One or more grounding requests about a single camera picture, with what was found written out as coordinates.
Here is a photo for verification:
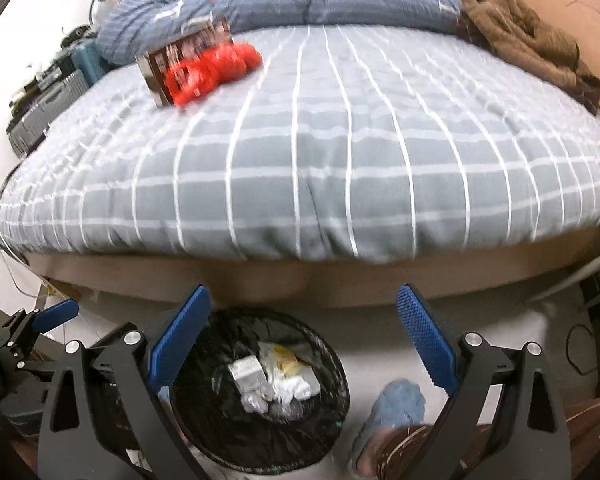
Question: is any white cardboard box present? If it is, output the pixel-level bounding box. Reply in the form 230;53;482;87
228;355;266;393

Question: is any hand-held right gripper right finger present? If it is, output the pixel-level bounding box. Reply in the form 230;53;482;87
396;284;571;480

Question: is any grey suitcase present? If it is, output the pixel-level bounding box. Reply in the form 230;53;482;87
7;70;88;156

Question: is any red plastic bag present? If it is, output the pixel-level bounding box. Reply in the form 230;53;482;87
165;41;263;108

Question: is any brown garment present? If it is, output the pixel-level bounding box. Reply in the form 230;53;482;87
457;0;600;116

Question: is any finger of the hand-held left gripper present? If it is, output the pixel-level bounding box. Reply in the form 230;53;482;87
0;309;56;372
34;299;80;335

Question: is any yellow snack packet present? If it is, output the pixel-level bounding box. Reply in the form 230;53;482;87
257;342;306;376

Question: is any teal suitcase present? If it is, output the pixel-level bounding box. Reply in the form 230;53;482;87
72;42;111;83

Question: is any crumpled clear plastic wrap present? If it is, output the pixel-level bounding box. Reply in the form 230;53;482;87
240;392;306;421

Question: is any grey checked bed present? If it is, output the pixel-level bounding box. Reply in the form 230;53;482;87
0;25;600;311

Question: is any black metal stand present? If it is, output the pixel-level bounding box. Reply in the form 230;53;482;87
580;275;600;396

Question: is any black trash bin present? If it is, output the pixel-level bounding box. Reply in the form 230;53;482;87
157;307;351;471

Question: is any blue striped duvet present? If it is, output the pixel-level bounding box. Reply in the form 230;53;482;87
97;0;466;66

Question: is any dark brown printed box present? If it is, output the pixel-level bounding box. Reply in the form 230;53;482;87
135;14;233;108

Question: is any wooden headboard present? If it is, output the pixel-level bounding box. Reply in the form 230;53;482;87
495;0;600;126

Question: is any white slat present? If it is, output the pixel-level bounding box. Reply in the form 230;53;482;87
525;255;600;303

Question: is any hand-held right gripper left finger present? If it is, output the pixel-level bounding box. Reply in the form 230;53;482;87
37;284;213;480

